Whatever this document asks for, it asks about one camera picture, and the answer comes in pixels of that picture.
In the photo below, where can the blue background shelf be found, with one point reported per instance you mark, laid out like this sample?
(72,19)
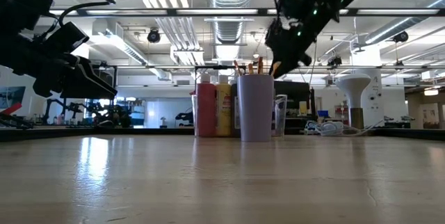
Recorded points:
(137,114)

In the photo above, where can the white rectangular ceiling duct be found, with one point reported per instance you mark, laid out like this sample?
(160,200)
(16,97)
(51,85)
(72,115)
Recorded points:
(118,43)

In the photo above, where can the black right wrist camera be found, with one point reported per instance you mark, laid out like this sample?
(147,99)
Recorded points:
(293,3)

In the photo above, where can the white printed column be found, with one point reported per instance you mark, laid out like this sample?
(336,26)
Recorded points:
(377,105)

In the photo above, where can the black linear ceiling light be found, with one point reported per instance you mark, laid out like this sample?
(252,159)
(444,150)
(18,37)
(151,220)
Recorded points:
(222,12)

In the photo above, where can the red angled bar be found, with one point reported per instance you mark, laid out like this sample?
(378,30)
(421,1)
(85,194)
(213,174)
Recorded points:
(10,108)

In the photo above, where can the black background monitor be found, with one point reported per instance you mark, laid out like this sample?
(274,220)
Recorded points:
(292,95)

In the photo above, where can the orange-tipped paint brush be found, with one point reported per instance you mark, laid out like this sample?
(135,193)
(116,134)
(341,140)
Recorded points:
(275,66)

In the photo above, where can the black background robot arm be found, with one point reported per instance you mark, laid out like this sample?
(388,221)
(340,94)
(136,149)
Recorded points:
(87,111)

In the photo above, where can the black ceiling spotlight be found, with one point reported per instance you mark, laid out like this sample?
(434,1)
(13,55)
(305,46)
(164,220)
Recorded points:
(400,37)
(334,61)
(154,36)

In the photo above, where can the large yellow paint bottle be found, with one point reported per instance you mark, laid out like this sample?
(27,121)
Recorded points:
(224,112)

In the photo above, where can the blue background box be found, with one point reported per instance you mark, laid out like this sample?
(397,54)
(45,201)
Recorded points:
(324,113)

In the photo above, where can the lavender plastic cup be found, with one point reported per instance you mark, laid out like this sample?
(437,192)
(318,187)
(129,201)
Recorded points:
(255,112)

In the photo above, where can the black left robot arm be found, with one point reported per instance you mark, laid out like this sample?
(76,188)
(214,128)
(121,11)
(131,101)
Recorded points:
(21,1)

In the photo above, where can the white mushroom lamp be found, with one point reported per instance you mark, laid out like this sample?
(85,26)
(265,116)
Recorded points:
(353,85)

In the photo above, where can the large red paint bottle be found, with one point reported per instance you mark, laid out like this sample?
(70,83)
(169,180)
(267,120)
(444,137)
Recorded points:
(206,112)

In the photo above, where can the clear plastic bin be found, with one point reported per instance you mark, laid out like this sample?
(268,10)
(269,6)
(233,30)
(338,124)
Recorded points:
(283,112)

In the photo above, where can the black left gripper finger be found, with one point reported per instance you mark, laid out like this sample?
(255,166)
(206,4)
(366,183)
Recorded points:
(92,67)
(87,86)

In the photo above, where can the silver ceiling air duct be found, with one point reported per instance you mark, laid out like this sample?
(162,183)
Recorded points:
(229,29)

